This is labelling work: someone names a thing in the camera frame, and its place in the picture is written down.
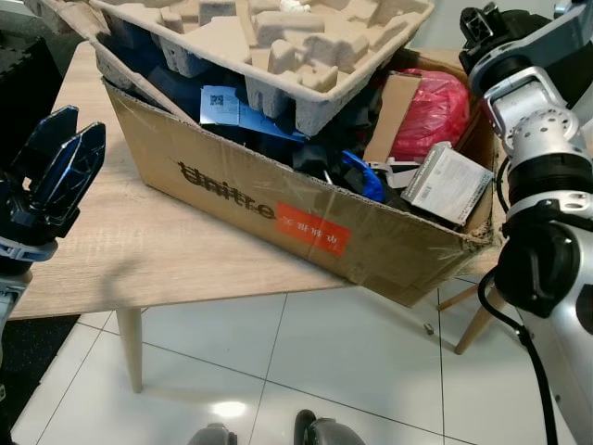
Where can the Unitree print cardboard box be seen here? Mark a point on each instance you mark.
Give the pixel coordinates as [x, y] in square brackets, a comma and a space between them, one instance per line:
[232, 213]

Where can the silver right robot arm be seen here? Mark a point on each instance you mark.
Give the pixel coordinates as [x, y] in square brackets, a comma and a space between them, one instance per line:
[547, 134]

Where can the grey robot left foot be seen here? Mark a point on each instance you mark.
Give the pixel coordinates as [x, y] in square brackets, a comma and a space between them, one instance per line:
[213, 436]

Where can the small moulded pulp tray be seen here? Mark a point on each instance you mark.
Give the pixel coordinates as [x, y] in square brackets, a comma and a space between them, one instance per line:
[65, 14]

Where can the large moulded pulp tray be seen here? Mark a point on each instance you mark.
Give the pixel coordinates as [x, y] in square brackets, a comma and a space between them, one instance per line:
[306, 46]

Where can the blue printed card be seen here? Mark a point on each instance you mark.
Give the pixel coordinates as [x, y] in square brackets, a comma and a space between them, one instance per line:
[222, 104]

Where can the black foam mat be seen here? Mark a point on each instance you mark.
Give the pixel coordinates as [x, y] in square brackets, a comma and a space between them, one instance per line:
[28, 93]

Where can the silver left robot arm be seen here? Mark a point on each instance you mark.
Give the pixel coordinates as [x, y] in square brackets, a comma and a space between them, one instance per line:
[9, 301]

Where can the grey robot right foot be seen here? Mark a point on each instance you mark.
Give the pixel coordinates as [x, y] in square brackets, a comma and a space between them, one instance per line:
[329, 431]

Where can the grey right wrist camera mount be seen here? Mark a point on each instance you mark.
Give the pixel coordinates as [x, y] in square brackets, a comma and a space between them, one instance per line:
[547, 37]

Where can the blue plastic part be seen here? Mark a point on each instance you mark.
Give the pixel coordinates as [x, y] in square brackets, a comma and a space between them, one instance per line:
[366, 176]

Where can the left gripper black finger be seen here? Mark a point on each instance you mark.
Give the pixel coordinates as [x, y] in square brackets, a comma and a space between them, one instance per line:
[46, 148]
[74, 176]

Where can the plain brown cardboard piece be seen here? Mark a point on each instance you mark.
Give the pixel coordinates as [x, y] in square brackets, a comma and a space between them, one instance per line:
[394, 107]

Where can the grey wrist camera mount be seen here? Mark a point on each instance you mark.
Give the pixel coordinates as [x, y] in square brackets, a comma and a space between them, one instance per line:
[547, 37]
[18, 255]

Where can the small white labelled box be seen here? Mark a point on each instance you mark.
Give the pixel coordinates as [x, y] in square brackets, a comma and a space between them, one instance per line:
[449, 185]

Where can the red plastic bag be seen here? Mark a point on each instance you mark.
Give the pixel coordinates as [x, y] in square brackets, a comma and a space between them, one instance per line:
[435, 111]

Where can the grey robot foot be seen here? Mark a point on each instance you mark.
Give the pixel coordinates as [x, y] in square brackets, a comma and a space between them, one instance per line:
[329, 431]
[213, 436]

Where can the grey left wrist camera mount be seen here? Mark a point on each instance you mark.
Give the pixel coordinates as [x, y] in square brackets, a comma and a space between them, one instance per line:
[18, 255]

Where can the light wooden table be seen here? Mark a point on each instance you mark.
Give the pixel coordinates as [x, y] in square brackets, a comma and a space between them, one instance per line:
[139, 241]

